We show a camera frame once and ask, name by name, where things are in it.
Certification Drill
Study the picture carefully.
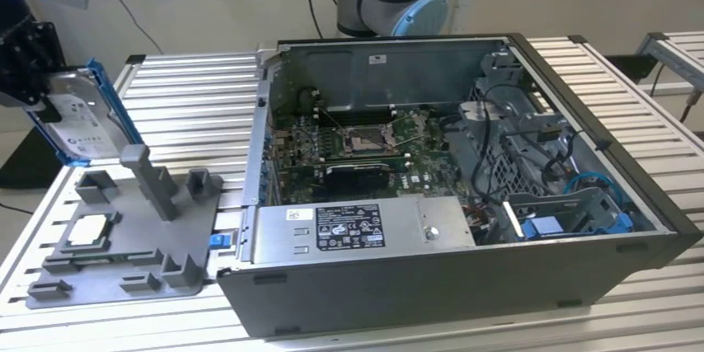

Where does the hard disk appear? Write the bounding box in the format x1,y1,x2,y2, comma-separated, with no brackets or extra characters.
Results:
28,57,147,168

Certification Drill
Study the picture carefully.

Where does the thin metal locking lever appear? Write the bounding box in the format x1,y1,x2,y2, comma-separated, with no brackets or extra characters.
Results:
321,106,348,129

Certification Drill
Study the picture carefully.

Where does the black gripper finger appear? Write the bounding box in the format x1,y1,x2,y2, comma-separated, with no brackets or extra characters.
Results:
33,94,63,124

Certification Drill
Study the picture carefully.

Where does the light blue data wire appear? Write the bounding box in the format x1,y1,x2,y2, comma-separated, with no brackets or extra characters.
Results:
565,170,613,205

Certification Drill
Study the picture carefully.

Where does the thin black wall wire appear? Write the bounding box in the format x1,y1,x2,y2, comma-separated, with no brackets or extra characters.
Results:
81,0,167,55

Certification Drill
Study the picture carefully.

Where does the aluminium slat side table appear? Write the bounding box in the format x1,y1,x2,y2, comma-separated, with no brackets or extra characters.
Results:
636,31,704,94

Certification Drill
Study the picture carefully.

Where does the green motherboard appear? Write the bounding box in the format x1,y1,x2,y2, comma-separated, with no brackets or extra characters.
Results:
267,107,475,209

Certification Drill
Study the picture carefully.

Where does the blue carrier inside disk bay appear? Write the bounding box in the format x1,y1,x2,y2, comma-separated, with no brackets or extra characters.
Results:
520,216,564,242

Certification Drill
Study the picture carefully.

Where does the CPU socket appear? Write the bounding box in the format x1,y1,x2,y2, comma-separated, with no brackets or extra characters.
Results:
341,124,395,158

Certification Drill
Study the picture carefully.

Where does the long black power wire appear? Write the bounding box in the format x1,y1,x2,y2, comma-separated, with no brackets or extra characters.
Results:
472,83,516,204

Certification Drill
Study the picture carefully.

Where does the metal socket cover frame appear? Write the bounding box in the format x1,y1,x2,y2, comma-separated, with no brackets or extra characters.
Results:
384,111,429,143

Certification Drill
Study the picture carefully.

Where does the grey perforated drive cage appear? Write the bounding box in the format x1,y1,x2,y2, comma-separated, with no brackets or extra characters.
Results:
456,53,585,201

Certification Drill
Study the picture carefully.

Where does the dark grey open PC case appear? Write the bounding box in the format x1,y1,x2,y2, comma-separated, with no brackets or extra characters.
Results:
217,31,704,343

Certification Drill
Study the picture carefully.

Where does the silver CPU chip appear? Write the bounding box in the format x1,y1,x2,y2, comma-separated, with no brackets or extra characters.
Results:
64,215,116,249

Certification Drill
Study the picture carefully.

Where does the grey plastic parts rack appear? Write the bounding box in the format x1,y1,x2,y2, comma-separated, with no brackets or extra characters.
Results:
24,144,227,312

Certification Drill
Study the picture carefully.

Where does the black stand with base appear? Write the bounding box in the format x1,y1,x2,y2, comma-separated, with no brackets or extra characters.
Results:
0,124,72,190

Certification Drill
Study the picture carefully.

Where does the black RAM slot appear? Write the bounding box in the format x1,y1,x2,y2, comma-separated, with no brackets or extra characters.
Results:
316,154,412,167
313,102,399,122

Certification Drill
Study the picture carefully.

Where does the grey metal disk bay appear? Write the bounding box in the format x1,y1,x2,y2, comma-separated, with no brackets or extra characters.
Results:
493,185,660,245

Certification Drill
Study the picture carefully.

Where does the silver power supply unit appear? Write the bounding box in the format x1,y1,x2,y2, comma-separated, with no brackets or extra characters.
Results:
255,196,477,265

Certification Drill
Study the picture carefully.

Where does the black box behind table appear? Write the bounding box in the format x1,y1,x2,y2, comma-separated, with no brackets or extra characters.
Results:
604,54,660,86

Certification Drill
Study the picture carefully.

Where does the black graphics card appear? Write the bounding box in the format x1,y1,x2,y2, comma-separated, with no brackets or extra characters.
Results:
321,162,393,197

